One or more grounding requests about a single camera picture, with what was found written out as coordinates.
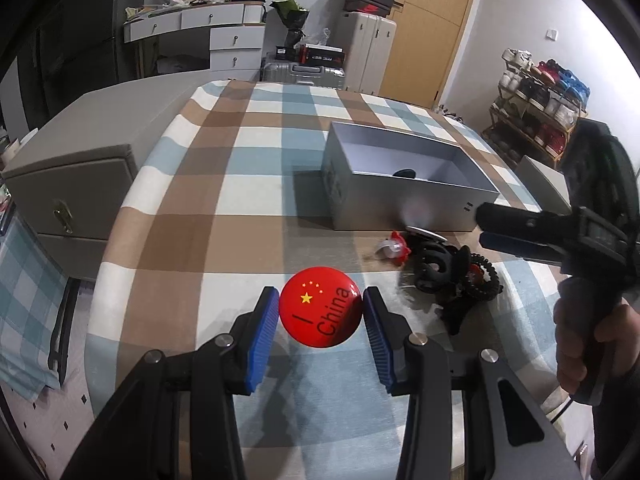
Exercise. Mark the black oval hair accessory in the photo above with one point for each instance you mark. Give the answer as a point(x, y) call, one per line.
point(404, 174)

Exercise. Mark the dark wardrobe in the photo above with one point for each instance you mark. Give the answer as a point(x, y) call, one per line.
point(65, 35)

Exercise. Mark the wooden door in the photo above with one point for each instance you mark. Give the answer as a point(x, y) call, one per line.
point(430, 35)

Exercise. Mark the grey bedside cabinet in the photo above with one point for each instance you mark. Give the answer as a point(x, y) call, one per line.
point(120, 115)

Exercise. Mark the clutter of small packets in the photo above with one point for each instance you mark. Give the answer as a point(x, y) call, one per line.
point(175, 2)

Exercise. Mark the rows of shoes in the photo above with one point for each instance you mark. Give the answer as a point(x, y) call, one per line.
point(545, 95)

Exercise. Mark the white dresser with drawers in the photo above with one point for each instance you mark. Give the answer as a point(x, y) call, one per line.
point(235, 40)

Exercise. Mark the dark slippers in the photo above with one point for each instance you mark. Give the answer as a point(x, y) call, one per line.
point(450, 112)

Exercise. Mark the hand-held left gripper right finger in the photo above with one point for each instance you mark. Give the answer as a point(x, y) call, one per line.
point(377, 340)

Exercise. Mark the black hair claw clip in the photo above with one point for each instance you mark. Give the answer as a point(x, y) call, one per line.
point(430, 265)

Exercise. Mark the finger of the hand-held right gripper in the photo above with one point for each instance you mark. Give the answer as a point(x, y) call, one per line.
point(520, 250)
point(520, 220)

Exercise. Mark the small black box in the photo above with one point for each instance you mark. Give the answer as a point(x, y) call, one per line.
point(286, 54)

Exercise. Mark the black wrapped bouquet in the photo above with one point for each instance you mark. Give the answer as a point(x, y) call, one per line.
point(292, 17)

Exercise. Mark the red round badge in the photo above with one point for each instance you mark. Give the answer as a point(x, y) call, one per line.
point(320, 307)

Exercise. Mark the grey rectangular box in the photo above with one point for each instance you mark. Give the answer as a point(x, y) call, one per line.
point(370, 200)

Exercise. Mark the wooden shoe rack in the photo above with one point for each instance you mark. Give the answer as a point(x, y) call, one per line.
point(495, 110)

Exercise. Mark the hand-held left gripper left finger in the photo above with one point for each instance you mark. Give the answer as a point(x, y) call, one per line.
point(262, 340)

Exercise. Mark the plaid cushioned chair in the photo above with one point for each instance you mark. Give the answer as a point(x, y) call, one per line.
point(25, 310)

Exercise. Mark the plaid tablecloth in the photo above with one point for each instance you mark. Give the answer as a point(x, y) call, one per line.
point(200, 185)

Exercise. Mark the silver suitcase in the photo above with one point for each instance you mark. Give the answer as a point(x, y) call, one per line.
point(305, 77)

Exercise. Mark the person's right hand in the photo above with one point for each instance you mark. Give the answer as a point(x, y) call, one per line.
point(617, 340)

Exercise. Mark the black and red shoe box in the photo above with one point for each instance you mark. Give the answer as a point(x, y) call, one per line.
point(367, 7)

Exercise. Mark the red and white hair ornament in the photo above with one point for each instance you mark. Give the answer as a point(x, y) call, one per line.
point(395, 247)

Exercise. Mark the clear plastic bag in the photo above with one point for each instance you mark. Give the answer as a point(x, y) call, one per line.
point(320, 36)

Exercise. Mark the cream upright suitcase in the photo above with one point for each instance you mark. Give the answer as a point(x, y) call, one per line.
point(365, 55)

